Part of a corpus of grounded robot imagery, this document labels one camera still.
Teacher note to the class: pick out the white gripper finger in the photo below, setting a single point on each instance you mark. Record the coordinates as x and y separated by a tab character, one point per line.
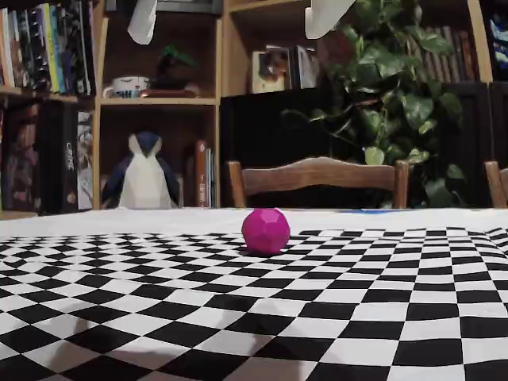
323	18

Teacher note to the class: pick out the black-white gripper finger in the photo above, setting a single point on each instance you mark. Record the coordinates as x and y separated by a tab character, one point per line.
143	21

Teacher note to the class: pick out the pink faceted ball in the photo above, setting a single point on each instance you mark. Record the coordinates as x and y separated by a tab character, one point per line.
266	232

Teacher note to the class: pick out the grey white box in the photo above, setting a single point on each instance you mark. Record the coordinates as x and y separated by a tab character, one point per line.
303	67

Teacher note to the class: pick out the picture printed box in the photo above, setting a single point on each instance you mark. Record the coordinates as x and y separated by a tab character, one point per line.
270	71

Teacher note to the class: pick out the white illustrated game box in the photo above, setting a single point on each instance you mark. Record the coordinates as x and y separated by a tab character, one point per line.
85	158

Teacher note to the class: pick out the black crime game box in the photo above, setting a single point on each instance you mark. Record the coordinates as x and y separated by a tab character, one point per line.
59	158

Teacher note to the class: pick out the blue patterned box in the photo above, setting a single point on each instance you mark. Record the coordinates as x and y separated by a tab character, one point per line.
500	39

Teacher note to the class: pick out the dark illustrated game box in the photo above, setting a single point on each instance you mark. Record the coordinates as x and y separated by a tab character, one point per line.
20	158

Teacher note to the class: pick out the small bonsai tree model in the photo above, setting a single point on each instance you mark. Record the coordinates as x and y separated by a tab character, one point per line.
172	73

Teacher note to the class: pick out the white ceramic mug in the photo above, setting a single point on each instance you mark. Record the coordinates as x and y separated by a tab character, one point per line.
127	89

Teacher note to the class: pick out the green leafy houseplant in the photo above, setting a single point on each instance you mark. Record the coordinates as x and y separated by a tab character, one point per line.
381	63

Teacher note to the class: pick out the wooden bookshelf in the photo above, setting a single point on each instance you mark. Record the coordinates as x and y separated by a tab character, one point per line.
158	101

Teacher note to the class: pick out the blue spine book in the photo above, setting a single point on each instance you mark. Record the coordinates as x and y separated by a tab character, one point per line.
58	51

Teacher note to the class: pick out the yellow spine book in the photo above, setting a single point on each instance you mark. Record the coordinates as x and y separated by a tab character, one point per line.
48	47

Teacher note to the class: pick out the wooden chair back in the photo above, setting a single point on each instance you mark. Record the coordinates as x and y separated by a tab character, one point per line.
317	174

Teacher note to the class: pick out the wooden chair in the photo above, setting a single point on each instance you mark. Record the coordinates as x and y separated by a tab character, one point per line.
317	174
498	186

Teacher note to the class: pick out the blue and white penguin plush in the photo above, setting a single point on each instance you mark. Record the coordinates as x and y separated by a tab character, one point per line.
143	182

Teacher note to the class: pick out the orange spine book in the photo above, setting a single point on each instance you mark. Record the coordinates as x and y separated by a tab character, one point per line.
201	174

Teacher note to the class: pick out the thin white book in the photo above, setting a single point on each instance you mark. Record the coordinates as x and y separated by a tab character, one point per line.
210	178

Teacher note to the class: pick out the white checkerboard print mat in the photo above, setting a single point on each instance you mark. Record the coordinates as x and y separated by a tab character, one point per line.
119	222

